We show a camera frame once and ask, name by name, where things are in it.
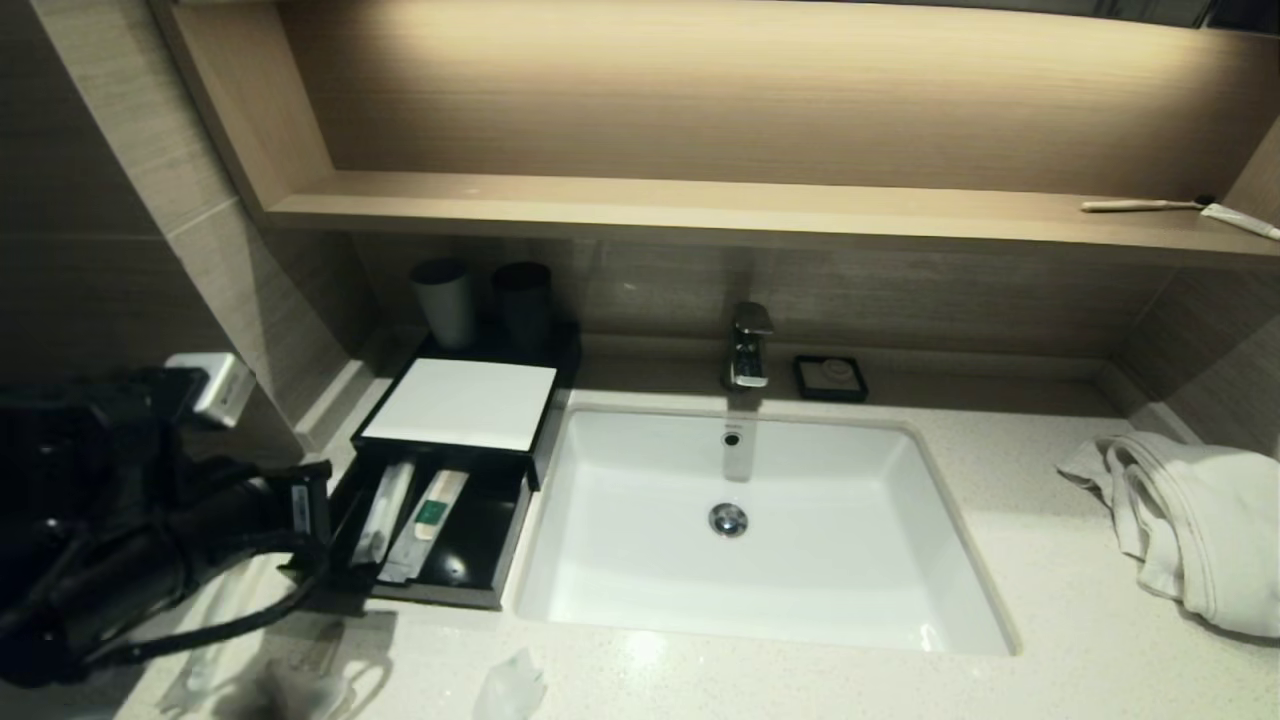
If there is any black cup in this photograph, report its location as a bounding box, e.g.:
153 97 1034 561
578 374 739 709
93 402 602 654
490 262 554 353

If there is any black glossy box drawer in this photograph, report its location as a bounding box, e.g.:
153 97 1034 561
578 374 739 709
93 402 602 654
320 445 541 611

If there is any clear plastic packet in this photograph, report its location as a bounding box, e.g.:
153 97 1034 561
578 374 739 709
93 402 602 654
475 650 546 720
225 650 353 720

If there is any green label sachet in drawer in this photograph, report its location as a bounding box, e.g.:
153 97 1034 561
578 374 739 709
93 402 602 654
378 468 471 586

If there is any wooden wall shelf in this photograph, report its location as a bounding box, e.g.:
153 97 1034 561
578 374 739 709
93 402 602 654
262 168 1280 269

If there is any long white toothbrush packet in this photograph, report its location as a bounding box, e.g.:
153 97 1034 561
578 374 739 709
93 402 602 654
160 560 266 716

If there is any white packet green print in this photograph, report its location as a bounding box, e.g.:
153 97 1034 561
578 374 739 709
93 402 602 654
352 458 416 568

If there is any white ceramic sink basin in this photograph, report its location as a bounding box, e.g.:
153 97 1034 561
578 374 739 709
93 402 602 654
513 403 1023 659

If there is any beige toothbrush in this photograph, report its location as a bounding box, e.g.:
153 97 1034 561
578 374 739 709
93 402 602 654
1080 193 1216 214

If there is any flat clear plastic packet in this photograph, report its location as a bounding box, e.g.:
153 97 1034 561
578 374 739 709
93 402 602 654
225 650 353 720

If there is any chrome sink faucet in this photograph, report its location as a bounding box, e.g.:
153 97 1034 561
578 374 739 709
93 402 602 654
722 302 775 393

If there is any white towel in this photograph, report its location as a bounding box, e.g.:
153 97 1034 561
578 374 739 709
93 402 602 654
1055 430 1280 641

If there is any black square soap dish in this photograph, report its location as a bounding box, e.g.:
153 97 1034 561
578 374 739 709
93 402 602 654
793 354 870 404

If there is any grey cup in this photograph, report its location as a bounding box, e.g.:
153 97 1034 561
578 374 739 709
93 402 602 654
410 258 477 351

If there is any white toothpaste tube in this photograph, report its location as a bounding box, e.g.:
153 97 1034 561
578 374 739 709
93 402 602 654
1198 202 1280 243

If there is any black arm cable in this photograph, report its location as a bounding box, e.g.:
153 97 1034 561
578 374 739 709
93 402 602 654
0 530 336 691

